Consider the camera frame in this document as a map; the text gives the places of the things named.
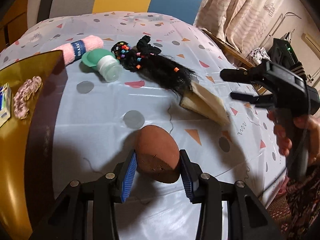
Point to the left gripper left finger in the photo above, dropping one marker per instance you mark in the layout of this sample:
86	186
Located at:
126	176

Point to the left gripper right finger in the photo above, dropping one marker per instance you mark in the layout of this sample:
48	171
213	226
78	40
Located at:
189	177

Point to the brown makeup sponge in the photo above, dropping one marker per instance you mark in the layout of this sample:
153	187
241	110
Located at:
157	154

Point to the beige cloth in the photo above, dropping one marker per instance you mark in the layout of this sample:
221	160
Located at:
202	101

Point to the green silicone travel bottle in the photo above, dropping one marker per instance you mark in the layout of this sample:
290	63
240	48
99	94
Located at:
104	62

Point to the black braided hair extension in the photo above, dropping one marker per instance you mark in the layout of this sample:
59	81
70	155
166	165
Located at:
164	71

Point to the pink satin scrunchie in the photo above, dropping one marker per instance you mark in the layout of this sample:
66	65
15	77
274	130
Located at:
24	93

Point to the patterned sleeve forearm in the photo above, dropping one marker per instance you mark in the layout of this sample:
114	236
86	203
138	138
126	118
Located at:
303	200

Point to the person's right hand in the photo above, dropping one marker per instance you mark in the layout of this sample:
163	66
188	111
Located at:
285	144

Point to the wooden side table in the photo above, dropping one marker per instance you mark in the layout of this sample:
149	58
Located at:
240	61

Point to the patterned plastic tablecloth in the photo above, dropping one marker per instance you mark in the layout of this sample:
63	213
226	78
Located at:
90	130

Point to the gold metal tray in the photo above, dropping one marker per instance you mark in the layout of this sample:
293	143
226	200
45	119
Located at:
27	145

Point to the beige patterned curtain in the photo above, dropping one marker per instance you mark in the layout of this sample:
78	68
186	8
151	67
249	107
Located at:
240	23

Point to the pink rolled towel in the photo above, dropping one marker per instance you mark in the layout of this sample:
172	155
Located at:
75	50

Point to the blue tissue pack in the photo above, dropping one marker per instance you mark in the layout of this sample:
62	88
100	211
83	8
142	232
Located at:
5	103

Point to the orange wooden cabinet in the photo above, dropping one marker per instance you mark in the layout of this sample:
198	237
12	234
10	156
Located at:
14	23

